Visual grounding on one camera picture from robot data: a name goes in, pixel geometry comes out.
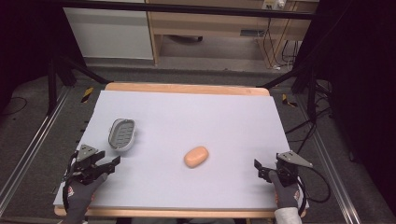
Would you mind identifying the person's right hand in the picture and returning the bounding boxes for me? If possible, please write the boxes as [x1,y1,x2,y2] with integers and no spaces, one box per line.
[268,170,302,210]

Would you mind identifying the black metal stand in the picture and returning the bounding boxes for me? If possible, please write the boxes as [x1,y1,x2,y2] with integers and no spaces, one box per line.
[46,54,111,117]
[256,63,320,120]

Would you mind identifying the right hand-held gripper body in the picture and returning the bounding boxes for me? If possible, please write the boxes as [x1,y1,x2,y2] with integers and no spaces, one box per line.
[270,150,314,188]

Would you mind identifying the black desk cables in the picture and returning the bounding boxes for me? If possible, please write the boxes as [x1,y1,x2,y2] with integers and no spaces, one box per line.
[262,17,302,70]

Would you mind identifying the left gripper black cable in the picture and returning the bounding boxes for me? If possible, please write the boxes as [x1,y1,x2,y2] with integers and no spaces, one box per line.
[61,151,79,213]

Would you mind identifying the metal floor rail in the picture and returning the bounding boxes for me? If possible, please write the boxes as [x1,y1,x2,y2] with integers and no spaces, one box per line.
[295,92,363,224]
[0,85,73,216]

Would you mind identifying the black frame bar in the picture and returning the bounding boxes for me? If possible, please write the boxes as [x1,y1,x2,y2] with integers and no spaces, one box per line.
[60,0,316,21]

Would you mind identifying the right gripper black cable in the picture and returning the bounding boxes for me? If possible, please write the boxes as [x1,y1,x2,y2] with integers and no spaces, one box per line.
[297,167,332,217]

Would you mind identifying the yellow black floor tape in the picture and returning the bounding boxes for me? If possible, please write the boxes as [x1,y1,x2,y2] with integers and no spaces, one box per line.
[281,93,297,108]
[80,86,94,104]

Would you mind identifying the grey soap dish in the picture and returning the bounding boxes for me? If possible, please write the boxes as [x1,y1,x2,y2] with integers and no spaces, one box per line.
[107,118,137,153]

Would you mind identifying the white table mat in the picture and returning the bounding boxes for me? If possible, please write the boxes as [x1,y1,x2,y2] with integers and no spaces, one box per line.
[52,90,310,210]

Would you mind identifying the white cabinet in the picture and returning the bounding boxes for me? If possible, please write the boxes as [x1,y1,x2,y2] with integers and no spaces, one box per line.
[63,7,154,61]

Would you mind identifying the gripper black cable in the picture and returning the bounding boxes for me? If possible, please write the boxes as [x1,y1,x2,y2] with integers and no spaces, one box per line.
[61,151,79,213]
[297,167,332,217]

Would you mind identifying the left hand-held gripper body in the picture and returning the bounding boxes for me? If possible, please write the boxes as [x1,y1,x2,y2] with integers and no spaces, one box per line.
[65,144,105,186]

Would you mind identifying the black curtain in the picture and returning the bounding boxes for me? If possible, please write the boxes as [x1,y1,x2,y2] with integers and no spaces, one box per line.
[295,0,396,216]
[0,0,87,113]

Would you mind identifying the wooden table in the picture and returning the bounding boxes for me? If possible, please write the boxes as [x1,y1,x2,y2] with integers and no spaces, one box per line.
[53,81,307,219]

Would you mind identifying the wooden desk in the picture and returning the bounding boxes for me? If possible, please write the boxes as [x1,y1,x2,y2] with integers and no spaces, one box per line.
[145,0,313,69]

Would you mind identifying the black floor cables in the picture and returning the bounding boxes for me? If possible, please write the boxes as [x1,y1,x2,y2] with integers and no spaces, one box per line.
[284,79,334,154]

